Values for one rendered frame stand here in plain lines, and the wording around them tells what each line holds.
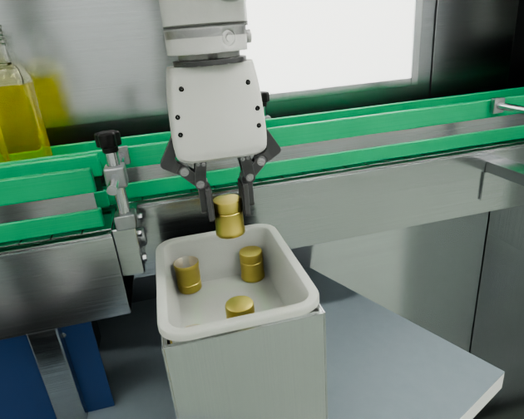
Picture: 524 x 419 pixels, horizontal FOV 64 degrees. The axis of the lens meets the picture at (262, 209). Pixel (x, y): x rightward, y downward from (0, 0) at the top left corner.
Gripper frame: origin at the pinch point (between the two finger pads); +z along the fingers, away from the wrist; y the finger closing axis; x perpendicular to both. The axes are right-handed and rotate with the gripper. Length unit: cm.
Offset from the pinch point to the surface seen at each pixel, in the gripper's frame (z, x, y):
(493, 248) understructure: 38, -36, -71
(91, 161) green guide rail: -2.6, -15.6, 16.8
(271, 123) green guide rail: -2.8, -25.8, -11.9
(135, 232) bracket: 5.2, -6.5, 11.7
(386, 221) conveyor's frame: 15.4, -17.0, -29.7
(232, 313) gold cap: 11.7, 5.8, 1.4
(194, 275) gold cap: 13.1, -6.4, 5.2
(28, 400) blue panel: 30.0, -7.9, 32.0
